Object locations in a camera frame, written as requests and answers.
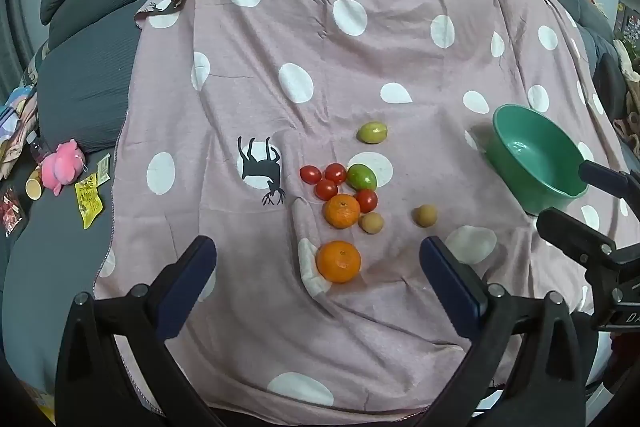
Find green plastic bowl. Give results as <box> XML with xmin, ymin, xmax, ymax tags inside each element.
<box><xmin>484</xmin><ymin>103</ymin><xmax>591</xmax><ymax>215</ymax></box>

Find small brown longan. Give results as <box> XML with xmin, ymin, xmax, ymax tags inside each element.
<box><xmin>358</xmin><ymin>213</ymin><xmax>385</xmax><ymax>235</ymax></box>
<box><xmin>413</xmin><ymin>204</ymin><xmax>438</xmax><ymax>228</ymax></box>

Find yellow snack packet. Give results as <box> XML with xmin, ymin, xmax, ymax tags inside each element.
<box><xmin>74</xmin><ymin>174</ymin><xmax>105</xmax><ymax>230</ymax></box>

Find grey sofa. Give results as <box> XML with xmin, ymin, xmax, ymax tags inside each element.
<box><xmin>0</xmin><ymin>0</ymin><xmax>623</xmax><ymax>413</ymax></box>

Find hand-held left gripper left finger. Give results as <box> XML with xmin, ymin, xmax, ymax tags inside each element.
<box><xmin>55</xmin><ymin>234</ymin><xmax>226</xmax><ymax>427</ymax></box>

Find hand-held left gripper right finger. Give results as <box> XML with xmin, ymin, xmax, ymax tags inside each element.
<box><xmin>420</xmin><ymin>236</ymin><xmax>588</xmax><ymax>427</ymax></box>

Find orange tangerine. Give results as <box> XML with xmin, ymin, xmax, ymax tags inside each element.
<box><xmin>316</xmin><ymin>240</ymin><xmax>362</xmax><ymax>284</ymax></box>
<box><xmin>323</xmin><ymin>194</ymin><xmax>361</xmax><ymax>229</ymax></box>

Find white cloth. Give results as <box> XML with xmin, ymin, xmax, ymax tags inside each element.
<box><xmin>615</xmin><ymin>39</ymin><xmax>640</xmax><ymax>80</ymax></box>

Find printed cartoon cushion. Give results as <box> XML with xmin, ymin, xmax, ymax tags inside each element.
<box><xmin>0</xmin><ymin>52</ymin><xmax>41</xmax><ymax>178</ymax></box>

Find pink polka dot blanket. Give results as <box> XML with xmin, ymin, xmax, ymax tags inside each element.
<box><xmin>92</xmin><ymin>0</ymin><xmax>636</xmax><ymax>423</ymax></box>

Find black cushion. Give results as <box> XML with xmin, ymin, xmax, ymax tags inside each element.
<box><xmin>592</xmin><ymin>52</ymin><xmax>628</xmax><ymax>118</ymax></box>

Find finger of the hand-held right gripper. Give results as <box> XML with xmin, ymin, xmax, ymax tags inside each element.
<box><xmin>578</xmin><ymin>160</ymin><xmax>640</xmax><ymax>206</ymax></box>
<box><xmin>536</xmin><ymin>206</ymin><xmax>640</xmax><ymax>267</ymax></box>

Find paper cup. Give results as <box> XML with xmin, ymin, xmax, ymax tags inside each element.
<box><xmin>25</xmin><ymin>167</ymin><xmax>46</xmax><ymax>202</ymax></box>

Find red snack packet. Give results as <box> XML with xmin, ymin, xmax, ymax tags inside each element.
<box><xmin>0</xmin><ymin>187</ymin><xmax>25</xmax><ymax>238</ymax></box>

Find pink plush toy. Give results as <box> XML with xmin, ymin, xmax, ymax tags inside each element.
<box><xmin>40</xmin><ymin>139</ymin><xmax>87</xmax><ymax>196</ymax></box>

